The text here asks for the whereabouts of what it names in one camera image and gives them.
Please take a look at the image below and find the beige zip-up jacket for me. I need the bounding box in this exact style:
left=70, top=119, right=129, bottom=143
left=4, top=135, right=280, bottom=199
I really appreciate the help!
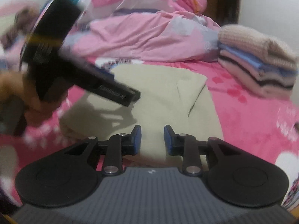
left=60, top=64, right=223, bottom=167

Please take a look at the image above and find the person's left hand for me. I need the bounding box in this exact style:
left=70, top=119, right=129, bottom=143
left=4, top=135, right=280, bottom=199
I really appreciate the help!
left=1, top=70, right=68, bottom=127

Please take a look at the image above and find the brown plush toy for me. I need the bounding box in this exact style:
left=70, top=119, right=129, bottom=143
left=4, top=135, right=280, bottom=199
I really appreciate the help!
left=1, top=7, right=39, bottom=50

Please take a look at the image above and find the pink striped folded garment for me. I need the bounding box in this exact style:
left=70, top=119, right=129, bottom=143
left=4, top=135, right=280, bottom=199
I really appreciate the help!
left=218, top=50, right=294, bottom=99

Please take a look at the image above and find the blue folded garment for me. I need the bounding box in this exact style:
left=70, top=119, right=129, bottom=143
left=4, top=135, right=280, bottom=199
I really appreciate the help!
left=219, top=43, right=298, bottom=77

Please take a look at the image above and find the pink patterned duvet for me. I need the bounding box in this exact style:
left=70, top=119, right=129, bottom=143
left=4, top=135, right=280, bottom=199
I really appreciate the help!
left=64, top=0, right=219, bottom=62

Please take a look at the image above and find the pink waffle knit sweater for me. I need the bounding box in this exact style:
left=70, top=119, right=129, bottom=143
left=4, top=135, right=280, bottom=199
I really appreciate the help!
left=218, top=24, right=298, bottom=71

